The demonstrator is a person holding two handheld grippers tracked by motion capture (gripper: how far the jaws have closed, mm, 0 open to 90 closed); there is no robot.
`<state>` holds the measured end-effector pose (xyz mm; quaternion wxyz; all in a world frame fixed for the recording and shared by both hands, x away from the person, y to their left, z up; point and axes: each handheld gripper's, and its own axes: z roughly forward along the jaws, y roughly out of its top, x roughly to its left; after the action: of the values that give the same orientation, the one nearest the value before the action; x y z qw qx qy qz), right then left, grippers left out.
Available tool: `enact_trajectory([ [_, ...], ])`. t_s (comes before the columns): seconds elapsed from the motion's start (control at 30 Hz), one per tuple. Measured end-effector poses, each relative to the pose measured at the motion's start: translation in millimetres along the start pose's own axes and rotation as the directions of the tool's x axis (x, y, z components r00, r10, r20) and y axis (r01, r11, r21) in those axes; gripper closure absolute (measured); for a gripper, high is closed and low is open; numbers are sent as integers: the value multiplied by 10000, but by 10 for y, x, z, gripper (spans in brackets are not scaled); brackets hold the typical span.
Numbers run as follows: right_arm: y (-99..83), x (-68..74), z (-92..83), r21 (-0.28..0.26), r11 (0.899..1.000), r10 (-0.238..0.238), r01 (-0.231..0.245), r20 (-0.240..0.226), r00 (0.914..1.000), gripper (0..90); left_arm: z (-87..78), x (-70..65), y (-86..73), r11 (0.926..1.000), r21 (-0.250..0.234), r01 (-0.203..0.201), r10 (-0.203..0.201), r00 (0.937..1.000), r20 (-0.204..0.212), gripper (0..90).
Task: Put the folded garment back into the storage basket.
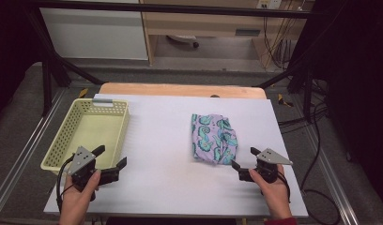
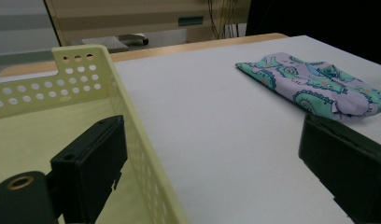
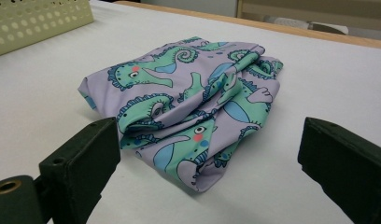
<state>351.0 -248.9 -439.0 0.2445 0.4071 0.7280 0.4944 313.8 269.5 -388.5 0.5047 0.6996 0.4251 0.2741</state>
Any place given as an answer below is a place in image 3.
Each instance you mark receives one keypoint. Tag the lilac seahorse print garment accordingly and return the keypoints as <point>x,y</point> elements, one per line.
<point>185,102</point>

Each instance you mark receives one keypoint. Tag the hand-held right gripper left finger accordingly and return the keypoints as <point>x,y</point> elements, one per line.
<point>82,168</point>

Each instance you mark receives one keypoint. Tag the white cabinet panel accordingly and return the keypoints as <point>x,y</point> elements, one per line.
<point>194,6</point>

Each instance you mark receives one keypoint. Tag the pale yellow perforated plastic basket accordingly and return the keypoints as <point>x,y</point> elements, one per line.
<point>33,25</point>

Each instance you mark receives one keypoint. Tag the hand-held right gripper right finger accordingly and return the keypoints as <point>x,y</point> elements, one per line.
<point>350,168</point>

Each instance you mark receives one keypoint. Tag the light wooden shelf unit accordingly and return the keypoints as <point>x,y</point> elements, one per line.
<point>303,7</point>

